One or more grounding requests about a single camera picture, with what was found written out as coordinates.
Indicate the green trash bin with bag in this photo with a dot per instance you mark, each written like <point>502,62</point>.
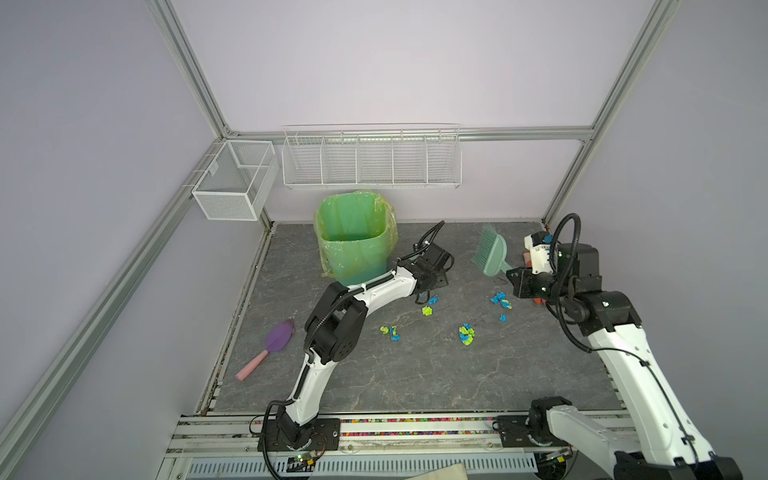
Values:
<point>356,233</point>

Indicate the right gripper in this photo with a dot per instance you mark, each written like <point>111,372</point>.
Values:
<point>524,275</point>

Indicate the purple pink scoop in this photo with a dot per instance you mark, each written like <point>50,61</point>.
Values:
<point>276,340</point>

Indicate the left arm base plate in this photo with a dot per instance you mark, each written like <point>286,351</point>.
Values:
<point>284,435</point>

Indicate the red rubber glove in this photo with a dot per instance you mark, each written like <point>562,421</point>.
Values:
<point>536,300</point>

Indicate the green blue scrap centre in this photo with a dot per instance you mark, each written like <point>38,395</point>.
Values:
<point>391,331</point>

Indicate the mint green hand brush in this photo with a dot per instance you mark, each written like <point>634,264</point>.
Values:
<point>491,253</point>

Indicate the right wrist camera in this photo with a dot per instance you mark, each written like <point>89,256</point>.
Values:
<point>537,246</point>

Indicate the green blue scrap cluster right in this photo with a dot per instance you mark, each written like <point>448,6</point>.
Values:
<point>466,334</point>

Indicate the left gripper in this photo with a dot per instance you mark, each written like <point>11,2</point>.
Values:
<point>442,279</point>

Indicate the small white wire basket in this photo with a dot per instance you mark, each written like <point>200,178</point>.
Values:
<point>237,181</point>

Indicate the blue scraps near right gripper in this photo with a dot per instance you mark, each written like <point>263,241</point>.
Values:
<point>501,300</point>

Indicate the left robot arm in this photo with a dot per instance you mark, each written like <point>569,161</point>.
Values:
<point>335,325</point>

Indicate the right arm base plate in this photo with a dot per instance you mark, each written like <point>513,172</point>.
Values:
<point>515,431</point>

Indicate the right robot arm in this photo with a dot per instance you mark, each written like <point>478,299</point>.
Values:
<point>605,323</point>

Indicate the long white wire basket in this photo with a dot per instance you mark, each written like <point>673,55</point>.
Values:
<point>373,156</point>

